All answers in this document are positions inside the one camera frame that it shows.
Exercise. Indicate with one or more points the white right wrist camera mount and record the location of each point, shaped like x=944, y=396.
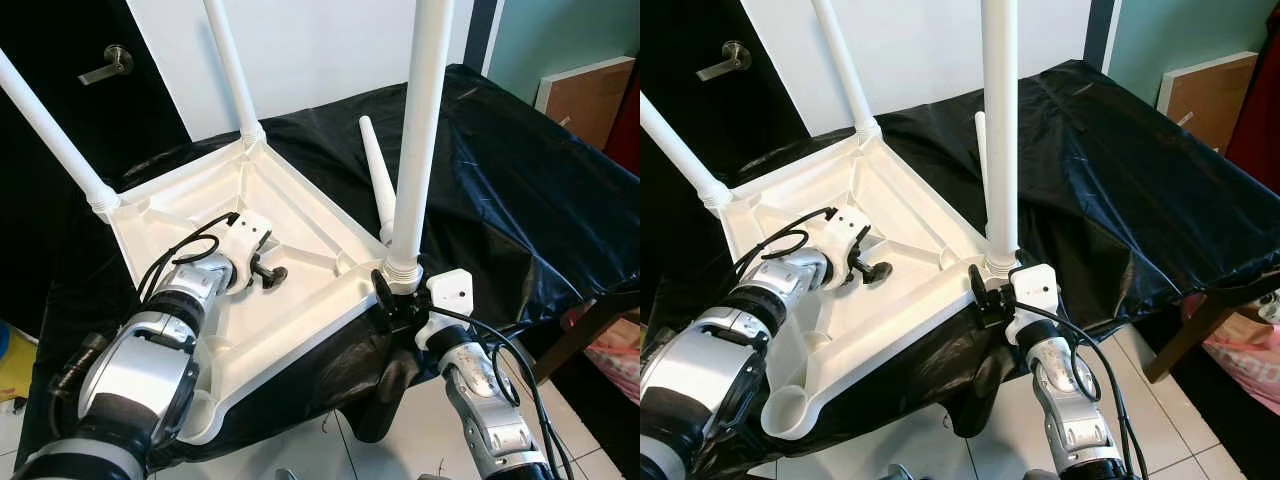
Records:
x=1035, y=290
x=450, y=290

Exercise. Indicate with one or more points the brown board with white edge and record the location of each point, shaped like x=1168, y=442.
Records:
x=590, y=100
x=1205, y=95

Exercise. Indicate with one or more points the white plastic table leg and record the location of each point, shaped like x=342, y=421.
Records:
x=50, y=130
x=1000, y=120
x=845, y=70
x=420, y=120
x=230, y=70
x=680, y=150
x=375, y=170
x=980, y=150

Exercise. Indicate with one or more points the pink plastic bag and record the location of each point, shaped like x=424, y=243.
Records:
x=1245, y=365
x=615, y=365

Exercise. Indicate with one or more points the black plastic table cover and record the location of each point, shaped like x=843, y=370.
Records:
x=1150, y=180
x=520, y=180

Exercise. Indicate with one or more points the white plastic table top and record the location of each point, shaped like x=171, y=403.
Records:
x=900, y=300
x=300, y=300

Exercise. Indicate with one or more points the black door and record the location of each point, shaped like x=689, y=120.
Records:
x=720, y=120
x=100, y=120

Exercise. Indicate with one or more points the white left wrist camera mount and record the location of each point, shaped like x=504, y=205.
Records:
x=245, y=235
x=850, y=230

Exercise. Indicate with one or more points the yellow bin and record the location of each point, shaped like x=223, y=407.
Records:
x=12, y=360

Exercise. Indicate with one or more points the dark red cloth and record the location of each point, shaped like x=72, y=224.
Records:
x=628, y=130
x=1262, y=110

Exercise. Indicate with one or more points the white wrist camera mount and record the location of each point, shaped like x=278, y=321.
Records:
x=1035, y=290
x=850, y=230
x=450, y=290
x=245, y=235

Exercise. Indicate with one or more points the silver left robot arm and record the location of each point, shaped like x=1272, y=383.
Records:
x=140, y=370
x=700, y=380

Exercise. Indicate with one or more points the brown wooden table leg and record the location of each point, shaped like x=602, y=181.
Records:
x=1200, y=335
x=575, y=340

